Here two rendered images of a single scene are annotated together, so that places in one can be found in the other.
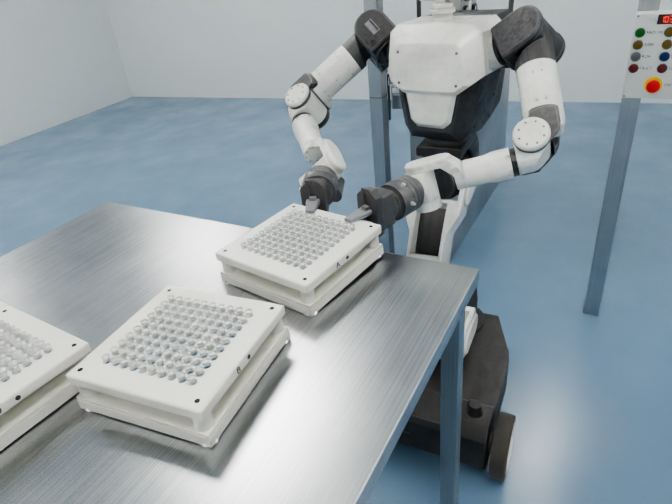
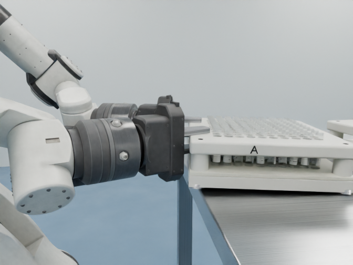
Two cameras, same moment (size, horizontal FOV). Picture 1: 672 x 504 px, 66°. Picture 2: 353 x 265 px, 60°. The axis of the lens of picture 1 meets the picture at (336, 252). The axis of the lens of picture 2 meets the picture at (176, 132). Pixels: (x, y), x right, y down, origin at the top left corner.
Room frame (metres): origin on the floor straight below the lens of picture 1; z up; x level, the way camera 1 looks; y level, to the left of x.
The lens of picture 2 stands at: (1.39, 0.41, 1.07)
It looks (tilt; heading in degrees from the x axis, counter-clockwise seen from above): 11 degrees down; 231
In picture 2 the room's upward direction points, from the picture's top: straight up
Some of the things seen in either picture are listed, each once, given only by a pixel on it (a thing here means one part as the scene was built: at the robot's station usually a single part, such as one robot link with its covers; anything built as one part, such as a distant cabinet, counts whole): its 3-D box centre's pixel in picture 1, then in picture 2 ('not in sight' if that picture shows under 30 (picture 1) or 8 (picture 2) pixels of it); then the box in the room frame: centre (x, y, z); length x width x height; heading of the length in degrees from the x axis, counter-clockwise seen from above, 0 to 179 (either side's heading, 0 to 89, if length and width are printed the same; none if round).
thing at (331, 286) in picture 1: (302, 262); (253, 159); (0.93, 0.07, 0.91); 0.24 x 0.24 x 0.02; 49
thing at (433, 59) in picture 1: (452, 69); not in sight; (1.46, -0.38, 1.16); 0.34 x 0.30 x 0.36; 50
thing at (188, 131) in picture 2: (311, 204); (191, 128); (1.06, 0.04, 0.98); 0.06 x 0.03 x 0.02; 172
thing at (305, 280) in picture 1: (299, 242); (256, 133); (0.93, 0.07, 0.96); 0.25 x 0.24 x 0.02; 49
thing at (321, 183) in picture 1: (316, 195); (141, 145); (1.15, 0.03, 0.97); 0.12 x 0.10 x 0.13; 172
